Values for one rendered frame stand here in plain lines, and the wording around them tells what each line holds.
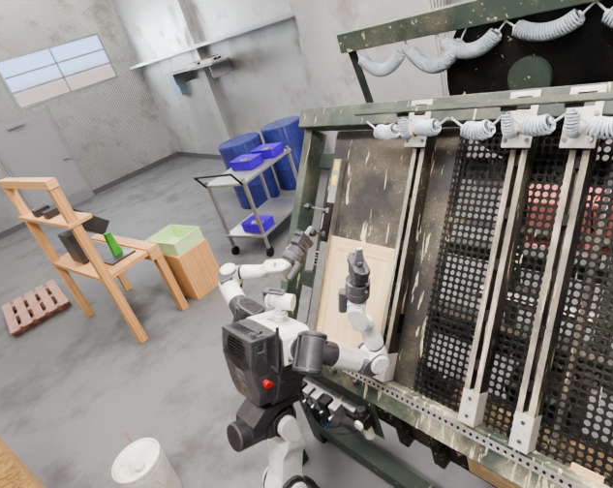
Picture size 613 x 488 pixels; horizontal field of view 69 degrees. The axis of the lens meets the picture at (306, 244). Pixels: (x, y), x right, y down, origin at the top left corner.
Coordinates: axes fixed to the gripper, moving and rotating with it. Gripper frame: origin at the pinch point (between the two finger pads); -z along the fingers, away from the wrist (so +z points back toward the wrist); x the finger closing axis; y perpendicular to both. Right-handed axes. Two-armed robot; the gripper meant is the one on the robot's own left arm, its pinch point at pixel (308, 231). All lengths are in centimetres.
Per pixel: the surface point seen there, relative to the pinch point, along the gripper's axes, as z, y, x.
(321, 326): 32.3, 7.0, 36.4
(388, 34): -100, 8, -35
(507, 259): -9, 94, 5
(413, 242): -10, 53, 7
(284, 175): -203, -390, 214
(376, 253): -3.7, 33.2, 13.0
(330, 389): 56, 20, 52
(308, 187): -26.4, -20.8, -0.6
